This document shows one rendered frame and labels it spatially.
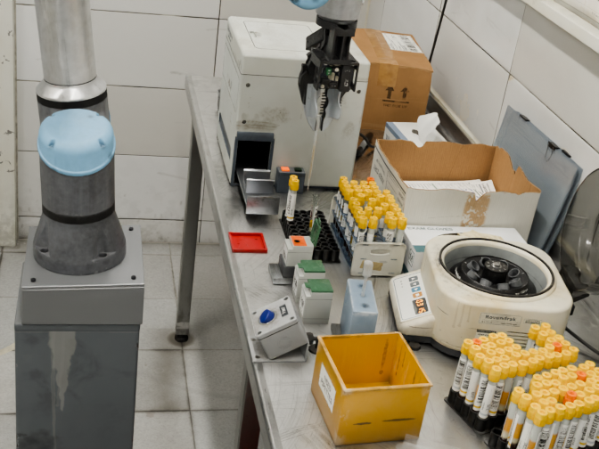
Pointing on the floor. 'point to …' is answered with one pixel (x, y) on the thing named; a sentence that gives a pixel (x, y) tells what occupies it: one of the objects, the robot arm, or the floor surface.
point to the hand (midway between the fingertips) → (317, 122)
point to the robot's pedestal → (75, 384)
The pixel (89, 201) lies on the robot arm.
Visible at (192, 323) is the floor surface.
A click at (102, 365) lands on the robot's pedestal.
